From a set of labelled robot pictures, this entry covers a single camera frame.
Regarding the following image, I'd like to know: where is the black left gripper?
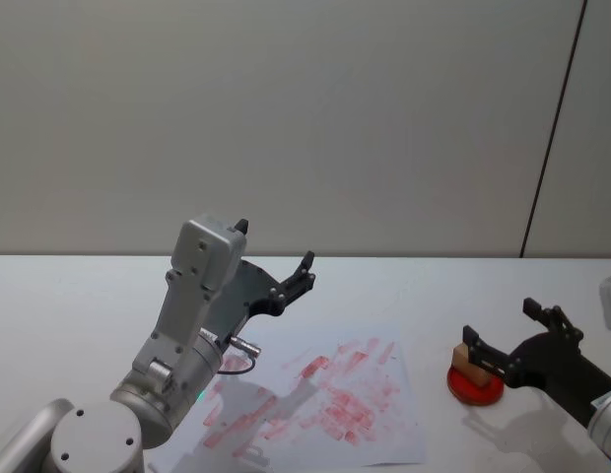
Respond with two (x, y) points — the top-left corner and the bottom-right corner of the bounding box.
(213, 218), (317, 342)

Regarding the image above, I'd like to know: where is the round red ink pad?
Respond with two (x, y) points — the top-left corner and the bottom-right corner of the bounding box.
(445, 363), (506, 407)

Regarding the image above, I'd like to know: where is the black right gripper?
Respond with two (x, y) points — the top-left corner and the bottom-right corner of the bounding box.
(461, 296), (611, 429)

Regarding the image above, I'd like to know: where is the dark cable with silver plug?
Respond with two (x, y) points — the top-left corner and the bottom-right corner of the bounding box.
(214, 334), (263, 376)

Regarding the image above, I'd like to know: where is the white paper with red marks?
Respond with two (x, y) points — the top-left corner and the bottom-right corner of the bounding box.
(147, 319), (430, 473)

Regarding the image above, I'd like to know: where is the wooden stamp block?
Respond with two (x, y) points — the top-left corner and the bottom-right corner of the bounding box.
(451, 342), (489, 388)

